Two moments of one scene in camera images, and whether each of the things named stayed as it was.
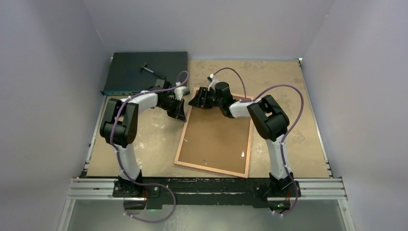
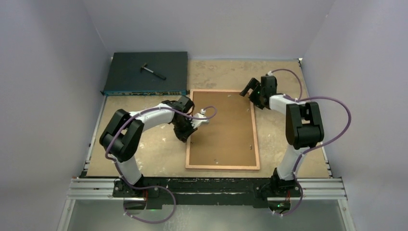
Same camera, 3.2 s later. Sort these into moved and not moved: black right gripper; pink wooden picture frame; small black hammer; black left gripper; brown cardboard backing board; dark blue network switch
Moved: black left gripper; pink wooden picture frame; black right gripper
Not moved: dark blue network switch; small black hammer; brown cardboard backing board
